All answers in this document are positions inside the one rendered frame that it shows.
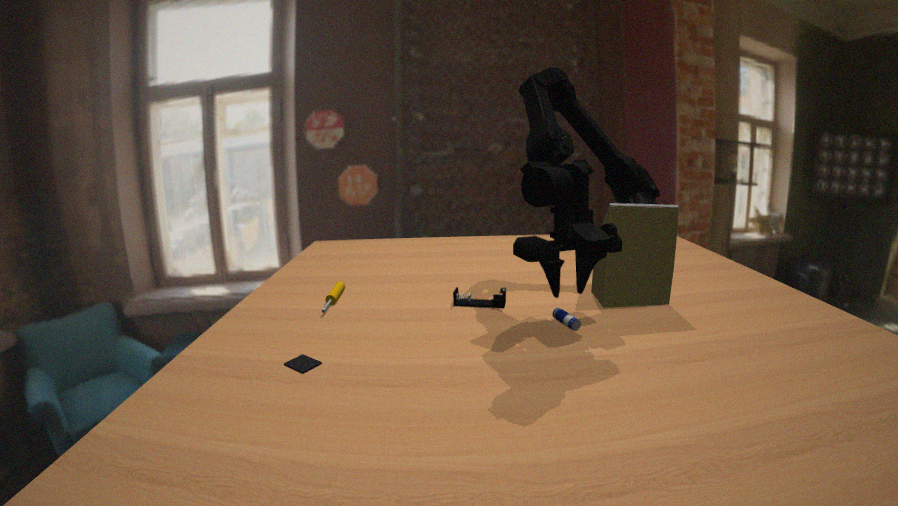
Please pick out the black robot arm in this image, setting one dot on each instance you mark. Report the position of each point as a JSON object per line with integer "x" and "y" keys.
{"x": 546, "y": 182}

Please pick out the blue and white battery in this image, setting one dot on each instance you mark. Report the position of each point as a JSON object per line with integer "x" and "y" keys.
{"x": 563, "y": 317}

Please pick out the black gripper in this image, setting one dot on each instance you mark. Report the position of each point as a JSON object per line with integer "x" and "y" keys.
{"x": 537, "y": 249}

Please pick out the yellow screwdriver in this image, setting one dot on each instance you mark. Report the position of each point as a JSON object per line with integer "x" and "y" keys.
{"x": 334, "y": 294}

